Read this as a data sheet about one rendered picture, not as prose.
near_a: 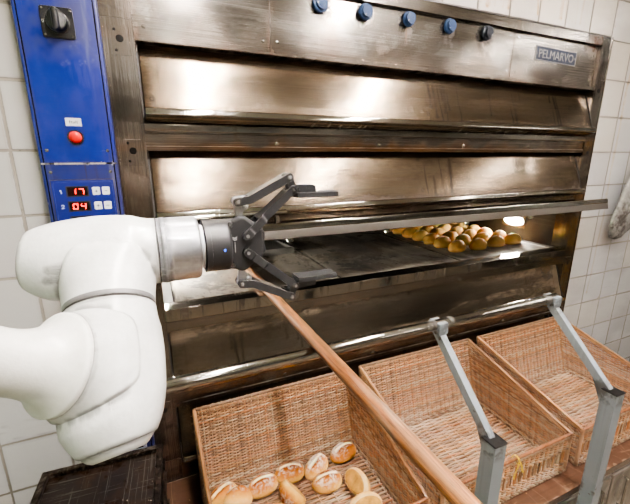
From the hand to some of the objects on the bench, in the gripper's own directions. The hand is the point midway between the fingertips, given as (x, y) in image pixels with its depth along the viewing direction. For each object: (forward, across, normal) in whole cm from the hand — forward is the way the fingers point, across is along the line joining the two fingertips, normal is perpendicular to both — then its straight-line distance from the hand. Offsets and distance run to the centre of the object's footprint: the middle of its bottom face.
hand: (327, 234), depth 61 cm
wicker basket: (+6, +91, -29) cm, 96 cm away
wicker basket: (+66, +91, -28) cm, 116 cm away
